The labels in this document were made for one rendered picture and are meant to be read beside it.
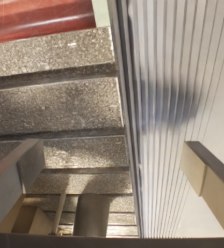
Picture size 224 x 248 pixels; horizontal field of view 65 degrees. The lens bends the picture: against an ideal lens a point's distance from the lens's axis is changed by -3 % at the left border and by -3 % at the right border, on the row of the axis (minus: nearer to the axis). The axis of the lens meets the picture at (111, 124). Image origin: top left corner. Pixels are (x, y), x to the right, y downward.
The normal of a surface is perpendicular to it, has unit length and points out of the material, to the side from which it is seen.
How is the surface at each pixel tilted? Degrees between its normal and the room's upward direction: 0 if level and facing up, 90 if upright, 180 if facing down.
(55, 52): 0
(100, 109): 0
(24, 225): 90
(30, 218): 90
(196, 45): 61
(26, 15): 0
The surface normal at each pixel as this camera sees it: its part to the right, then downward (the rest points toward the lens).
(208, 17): -0.89, 0.38
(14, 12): -0.06, 0.67
